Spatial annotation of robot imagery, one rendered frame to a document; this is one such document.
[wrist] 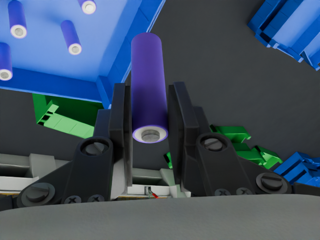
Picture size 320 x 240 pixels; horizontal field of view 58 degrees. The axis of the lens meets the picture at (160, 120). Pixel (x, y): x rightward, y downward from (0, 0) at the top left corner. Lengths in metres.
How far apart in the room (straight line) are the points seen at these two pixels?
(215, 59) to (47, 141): 0.73
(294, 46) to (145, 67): 1.15
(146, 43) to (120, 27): 0.31
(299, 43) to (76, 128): 0.89
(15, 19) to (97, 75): 0.18
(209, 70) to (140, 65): 1.07
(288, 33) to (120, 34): 0.85
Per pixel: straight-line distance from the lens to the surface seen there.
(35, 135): 1.18
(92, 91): 0.49
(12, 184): 1.15
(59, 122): 0.86
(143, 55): 0.16
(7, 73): 0.41
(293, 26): 1.22
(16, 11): 0.41
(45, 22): 0.45
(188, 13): 1.02
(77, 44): 0.40
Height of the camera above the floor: 0.80
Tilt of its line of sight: 39 degrees down
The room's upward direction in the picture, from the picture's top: 152 degrees clockwise
